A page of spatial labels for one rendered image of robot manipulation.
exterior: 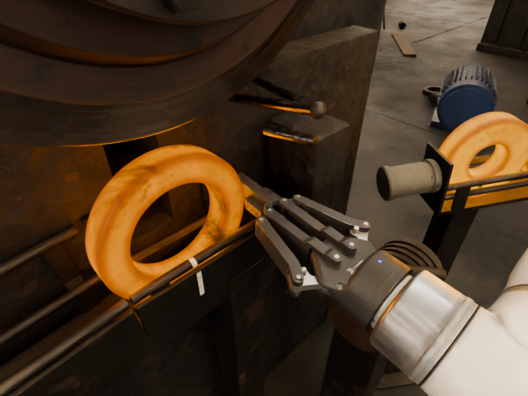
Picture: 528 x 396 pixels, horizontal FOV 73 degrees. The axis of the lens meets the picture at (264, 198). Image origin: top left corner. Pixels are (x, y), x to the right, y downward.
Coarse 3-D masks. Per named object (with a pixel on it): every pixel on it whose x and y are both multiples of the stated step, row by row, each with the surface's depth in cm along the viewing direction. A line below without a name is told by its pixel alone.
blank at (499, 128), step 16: (496, 112) 56; (464, 128) 56; (480, 128) 55; (496, 128) 55; (512, 128) 56; (448, 144) 58; (464, 144) 56; (480, 144) 57; (496, 144) 57; (512, 144) 57; (464, 160) 58; (496, 160) 61; (512, 160) 60; (464, 176) 60; (480, 176) 61
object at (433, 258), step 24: (408, 240) 69; (432, 264) 66; (336, 312) 63; (336, 336) 72; (360, 336) 61; (336, 360) 76; (360, 360) 69; (384, 360) 71; (336, 384) 80; (360, 384) 73
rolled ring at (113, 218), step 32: (160, 160) 33; (192, 160) 35; (224, 160) 39; (128, 192) 32; (160, 192) 34; (224, 192) 41; (96, 224) 32; (128, 224) 33; (224, 224) 43; (96, 256) 33; (128, 256) 35; (128, 288) 37
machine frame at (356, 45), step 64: (320, 0) 56; (320, 64) 55; (192, 128) 44; (256, 128) 52; (0, 192) 32; (64, 192) 36; (192, 192) 49; (0, 256) 35; (0, 320) 38; (64, 320) 43; (320, 320) 111; (128, 384) 58; (192, 384) 73
